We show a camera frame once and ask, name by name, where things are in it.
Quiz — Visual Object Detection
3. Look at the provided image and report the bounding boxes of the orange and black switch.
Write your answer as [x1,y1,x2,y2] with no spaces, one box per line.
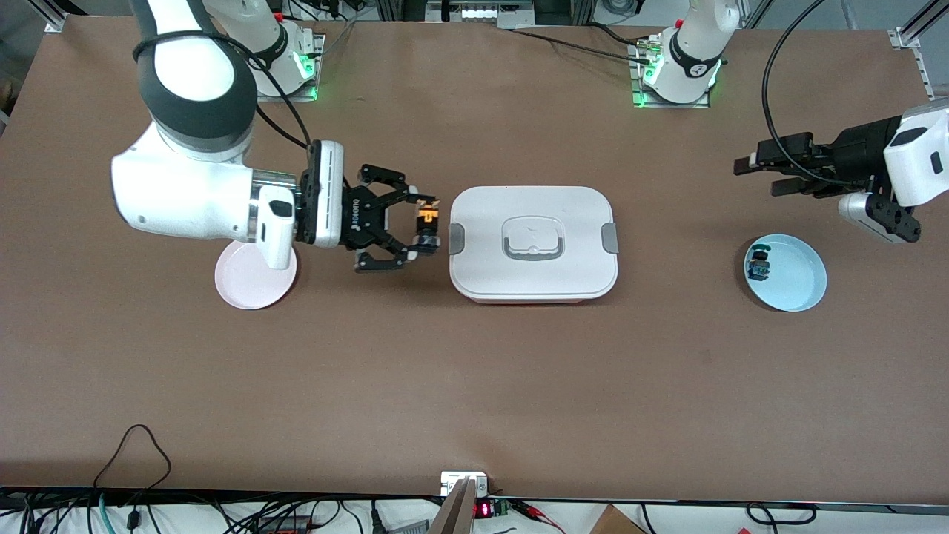
[412,197,444,257]

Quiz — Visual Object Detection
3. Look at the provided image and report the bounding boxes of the white lidded box grey latches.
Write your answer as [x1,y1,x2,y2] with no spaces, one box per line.
[448,185,619,305]

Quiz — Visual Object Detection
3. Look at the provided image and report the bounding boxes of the white metal bracket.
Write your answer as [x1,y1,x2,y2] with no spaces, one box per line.
[440,471,491,498]

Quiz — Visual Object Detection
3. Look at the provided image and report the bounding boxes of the round light blue plate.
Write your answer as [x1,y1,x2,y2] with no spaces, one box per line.
[743,234,828,313]

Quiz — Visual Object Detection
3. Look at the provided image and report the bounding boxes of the thin black looped cable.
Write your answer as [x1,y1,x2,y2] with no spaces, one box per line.
[93,424,173,492]

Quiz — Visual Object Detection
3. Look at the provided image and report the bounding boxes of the aluminium rail with holes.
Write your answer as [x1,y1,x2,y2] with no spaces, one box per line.
[888,0,949,112]

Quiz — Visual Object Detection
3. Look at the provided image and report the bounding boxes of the brown cardboard piece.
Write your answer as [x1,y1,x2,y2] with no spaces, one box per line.
[589,504,647,534]

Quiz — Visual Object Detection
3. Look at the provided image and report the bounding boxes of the aluminium frame with lights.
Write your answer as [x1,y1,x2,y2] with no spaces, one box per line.
[426,0,536,30]

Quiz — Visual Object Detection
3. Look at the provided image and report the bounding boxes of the black cable to arm base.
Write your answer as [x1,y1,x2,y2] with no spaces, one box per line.
[510,22,657,63]

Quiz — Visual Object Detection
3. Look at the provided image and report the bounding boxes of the aluminium profile bar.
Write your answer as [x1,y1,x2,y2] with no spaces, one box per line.
[429,478,479,534]

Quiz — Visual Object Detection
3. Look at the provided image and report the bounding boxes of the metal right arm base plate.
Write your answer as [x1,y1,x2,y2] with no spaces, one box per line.
[252,33,327,103]

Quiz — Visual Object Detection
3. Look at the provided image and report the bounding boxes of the black cable loop under edge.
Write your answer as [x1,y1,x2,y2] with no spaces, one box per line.
[744,502,818,527]

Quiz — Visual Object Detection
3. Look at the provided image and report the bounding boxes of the round pink plate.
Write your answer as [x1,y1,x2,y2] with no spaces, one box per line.
[214,239,299,311]

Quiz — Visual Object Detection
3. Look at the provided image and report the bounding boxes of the red clip lead wires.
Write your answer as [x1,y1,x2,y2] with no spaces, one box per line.
[512,500,566,533]

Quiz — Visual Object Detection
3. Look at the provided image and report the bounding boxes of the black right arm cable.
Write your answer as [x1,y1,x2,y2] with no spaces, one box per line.
[132,28,314,151]

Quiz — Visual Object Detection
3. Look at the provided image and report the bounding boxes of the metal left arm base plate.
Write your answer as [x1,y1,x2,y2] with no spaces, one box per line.
[630,40,712,110]

